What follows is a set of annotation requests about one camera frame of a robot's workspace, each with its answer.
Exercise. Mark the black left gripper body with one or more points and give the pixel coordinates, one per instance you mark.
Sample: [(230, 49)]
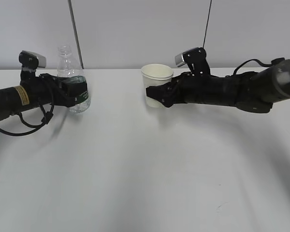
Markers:
[(60, 92)]

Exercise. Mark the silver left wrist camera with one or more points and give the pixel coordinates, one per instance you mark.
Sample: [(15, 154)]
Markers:
[(31, 61)]

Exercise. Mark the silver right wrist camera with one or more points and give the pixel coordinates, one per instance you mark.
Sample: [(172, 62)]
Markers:
[(190, 56)]

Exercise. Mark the white paper cup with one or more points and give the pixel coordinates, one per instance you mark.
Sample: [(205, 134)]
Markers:
[(156, 74)]

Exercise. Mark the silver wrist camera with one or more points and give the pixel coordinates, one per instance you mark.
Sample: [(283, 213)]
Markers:
[(190, 56), (31, 61)]

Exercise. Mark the clear green-label water bottle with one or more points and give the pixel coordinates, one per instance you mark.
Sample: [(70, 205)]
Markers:
[(71, 71)]

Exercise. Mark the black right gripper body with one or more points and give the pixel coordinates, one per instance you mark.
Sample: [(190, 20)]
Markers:
[(186, 88)]

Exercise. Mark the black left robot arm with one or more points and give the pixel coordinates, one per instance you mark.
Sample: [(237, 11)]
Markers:
[(43, 89)]

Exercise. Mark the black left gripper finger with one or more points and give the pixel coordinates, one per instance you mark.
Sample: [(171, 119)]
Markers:
[(74, 93)]

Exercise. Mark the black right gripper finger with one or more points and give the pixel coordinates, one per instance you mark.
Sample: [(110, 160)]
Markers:
[(164, 94)]

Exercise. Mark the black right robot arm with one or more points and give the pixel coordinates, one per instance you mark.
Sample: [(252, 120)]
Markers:
[(253, 92)]

